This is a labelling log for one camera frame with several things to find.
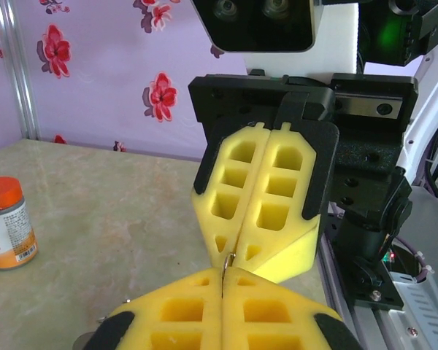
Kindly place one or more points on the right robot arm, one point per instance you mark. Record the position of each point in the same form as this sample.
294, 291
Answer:
434, 91

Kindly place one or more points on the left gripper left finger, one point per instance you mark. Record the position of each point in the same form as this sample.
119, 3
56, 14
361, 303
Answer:
211, 321

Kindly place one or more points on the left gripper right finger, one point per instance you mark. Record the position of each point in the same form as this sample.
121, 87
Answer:
233, 321

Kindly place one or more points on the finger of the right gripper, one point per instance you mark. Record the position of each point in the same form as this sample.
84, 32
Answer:
303, 251
204, 215

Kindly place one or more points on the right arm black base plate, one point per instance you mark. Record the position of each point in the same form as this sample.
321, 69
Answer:
387, 295

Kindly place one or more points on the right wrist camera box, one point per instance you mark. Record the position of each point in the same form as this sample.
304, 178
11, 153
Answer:
263, 29

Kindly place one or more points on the aluminium corner post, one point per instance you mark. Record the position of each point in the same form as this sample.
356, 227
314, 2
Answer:
18, 73

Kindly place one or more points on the orange lid bottle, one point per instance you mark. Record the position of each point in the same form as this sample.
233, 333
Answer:
7, 226

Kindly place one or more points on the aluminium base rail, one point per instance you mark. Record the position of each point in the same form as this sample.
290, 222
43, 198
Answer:
368, 328

